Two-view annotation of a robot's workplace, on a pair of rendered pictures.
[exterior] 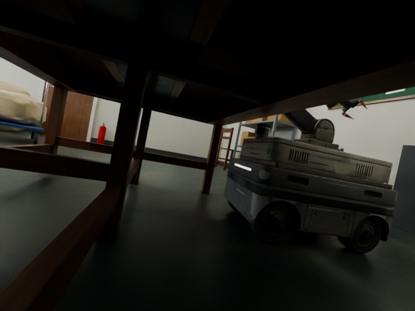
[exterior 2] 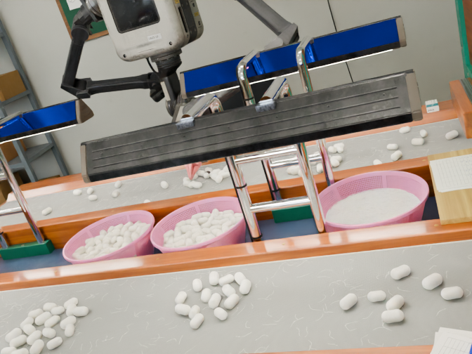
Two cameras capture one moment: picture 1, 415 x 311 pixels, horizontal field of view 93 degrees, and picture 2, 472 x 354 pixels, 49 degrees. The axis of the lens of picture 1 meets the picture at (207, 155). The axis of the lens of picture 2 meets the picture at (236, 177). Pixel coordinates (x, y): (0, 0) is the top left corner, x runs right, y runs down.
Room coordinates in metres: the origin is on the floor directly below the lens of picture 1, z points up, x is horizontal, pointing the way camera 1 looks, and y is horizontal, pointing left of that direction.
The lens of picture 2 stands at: (-0.33, 1.15, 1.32)
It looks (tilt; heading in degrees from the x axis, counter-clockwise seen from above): 21 degrees down; 307
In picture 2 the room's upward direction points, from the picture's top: 18 degrees counter-clockwise
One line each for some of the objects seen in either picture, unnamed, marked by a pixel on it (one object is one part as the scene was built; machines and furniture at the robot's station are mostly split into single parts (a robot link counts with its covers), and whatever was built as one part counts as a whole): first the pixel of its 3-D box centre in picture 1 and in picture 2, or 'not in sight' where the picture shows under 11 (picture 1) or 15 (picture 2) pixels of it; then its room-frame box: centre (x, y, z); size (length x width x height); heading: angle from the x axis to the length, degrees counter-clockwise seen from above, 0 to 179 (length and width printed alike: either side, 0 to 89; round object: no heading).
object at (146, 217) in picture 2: not in sight; (114, 248); (0.78, 0.32, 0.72); 0.27 x 0.27 x 0.10
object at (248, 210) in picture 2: not in sight; (266, 197); (0.20, 0.36, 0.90); 0.20 x 0.19 x 0.45; 15
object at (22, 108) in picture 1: (16, 108); not in sight; (2.57, 2.58, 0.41); 0.74 x 0.56 x 0.39; 21
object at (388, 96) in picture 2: not in sight; (233, 129); (0.17, 0.44, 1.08); 0.62 x 0.08 x 0.07; 15
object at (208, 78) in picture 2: not in sight; (285, 58); (0.32, -0.10, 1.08); 0.62 x 0.08 x 0.07; 15
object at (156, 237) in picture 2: not in sight; (204, 236); (0.51, 0.24, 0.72); 0.27 x 0.27 x 0.10
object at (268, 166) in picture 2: not in sight; (295, 129); (0.31, -0.02, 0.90); 0.20 x 0.19 x 0.45; 15
